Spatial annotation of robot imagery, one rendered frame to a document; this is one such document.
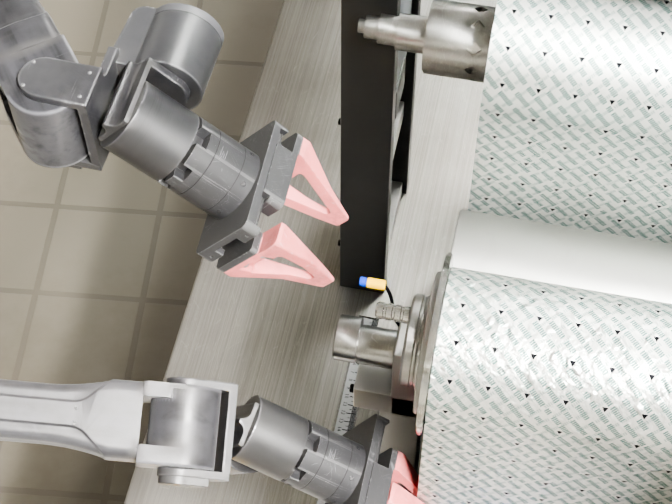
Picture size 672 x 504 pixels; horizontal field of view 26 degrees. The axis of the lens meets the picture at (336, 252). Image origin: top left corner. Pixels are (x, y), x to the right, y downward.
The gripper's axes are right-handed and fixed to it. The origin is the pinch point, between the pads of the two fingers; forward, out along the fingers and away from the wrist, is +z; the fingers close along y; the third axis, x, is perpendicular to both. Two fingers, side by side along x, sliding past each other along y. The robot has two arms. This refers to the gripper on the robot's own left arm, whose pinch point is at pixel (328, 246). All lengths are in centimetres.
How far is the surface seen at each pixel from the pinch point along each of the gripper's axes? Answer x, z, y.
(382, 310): -0.6, 6.7, 1.9
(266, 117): -44, 14, -47
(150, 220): -136, 44, -91
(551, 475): 2.3, 24.2, 9.1
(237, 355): -40.7, 17.2, -13.3
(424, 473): -7.0, 18.8, 9.0
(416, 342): 1.9, 8.7, 4.7
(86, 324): -140, 40, -66
